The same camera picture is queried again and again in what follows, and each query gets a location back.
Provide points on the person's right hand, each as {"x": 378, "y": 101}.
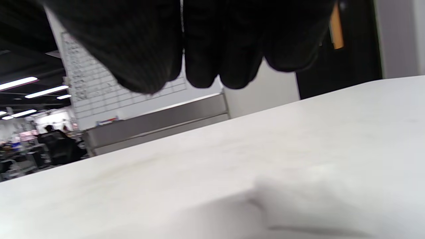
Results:
{"x": 215, "y": 33}

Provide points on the ceiling light strip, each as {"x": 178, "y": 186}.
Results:
{"x": 18, "y": 83}
{"x": 64, "y": 97}
{"x": 24, "y": 113}
{"x": 46, "y": 92}

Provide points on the whiteboard on metal stand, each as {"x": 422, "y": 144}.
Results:
{"x": 99, "y": 96}

